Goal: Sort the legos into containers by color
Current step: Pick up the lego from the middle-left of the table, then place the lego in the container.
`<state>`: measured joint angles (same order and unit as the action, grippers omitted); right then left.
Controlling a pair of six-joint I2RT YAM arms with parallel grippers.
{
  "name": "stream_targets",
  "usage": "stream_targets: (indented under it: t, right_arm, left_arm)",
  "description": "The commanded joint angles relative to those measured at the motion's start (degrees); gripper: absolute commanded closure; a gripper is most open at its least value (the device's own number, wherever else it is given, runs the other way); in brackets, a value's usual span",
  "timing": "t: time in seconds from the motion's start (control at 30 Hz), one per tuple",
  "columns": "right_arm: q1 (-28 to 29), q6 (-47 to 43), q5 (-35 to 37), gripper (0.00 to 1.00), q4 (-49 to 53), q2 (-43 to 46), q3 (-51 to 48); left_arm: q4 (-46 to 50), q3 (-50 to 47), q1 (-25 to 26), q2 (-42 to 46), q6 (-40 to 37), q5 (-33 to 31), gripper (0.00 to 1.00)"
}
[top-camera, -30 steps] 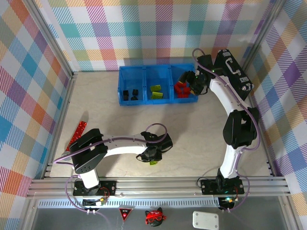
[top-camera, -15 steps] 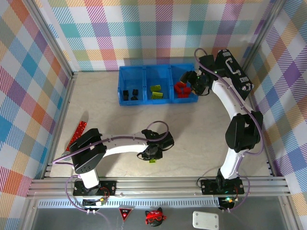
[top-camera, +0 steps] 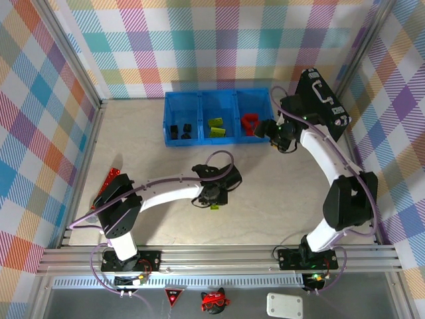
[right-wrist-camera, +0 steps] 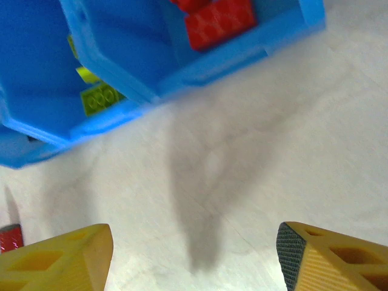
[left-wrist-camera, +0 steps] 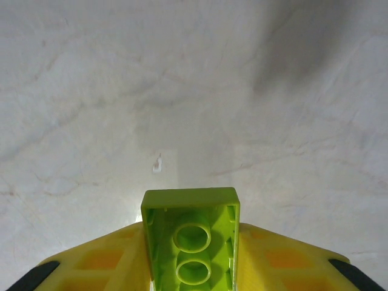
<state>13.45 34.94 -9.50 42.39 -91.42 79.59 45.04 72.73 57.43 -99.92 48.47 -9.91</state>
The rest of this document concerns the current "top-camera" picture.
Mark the aluminium frame post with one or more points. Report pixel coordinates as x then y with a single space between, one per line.
362 50
70 50

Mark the lime green lego brick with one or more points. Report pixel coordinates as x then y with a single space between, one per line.
215 208

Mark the thin lime green lego piece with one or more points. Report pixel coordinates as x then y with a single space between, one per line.
217 132

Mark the red glittery flat piece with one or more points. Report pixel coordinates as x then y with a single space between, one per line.
111 177

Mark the red triangle stop sign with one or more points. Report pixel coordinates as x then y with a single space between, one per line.
173 296

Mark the red two-by-four lego brick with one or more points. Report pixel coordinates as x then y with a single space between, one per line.
249 117

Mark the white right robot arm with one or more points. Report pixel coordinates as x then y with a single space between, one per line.
322 156

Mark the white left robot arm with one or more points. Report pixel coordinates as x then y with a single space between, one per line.
166 194

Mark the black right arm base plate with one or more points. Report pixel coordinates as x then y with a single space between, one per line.
289 259

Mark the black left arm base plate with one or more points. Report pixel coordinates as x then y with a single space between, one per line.
149 257

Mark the black cat figurine red glasses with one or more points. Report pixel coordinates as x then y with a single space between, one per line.
214 302

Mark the blue plastic bin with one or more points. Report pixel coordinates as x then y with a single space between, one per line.
255 101
181 109
217 106

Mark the aluminium frame rail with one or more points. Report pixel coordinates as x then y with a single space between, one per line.
216 256

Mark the small circuit board green light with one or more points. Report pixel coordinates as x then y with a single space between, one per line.
315 279

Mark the small circuit board white connector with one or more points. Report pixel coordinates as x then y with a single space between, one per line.
137 280

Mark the white rectangular box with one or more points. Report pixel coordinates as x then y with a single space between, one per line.
285 305

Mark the aluminium side rail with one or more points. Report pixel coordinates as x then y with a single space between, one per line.
349 143
88 149

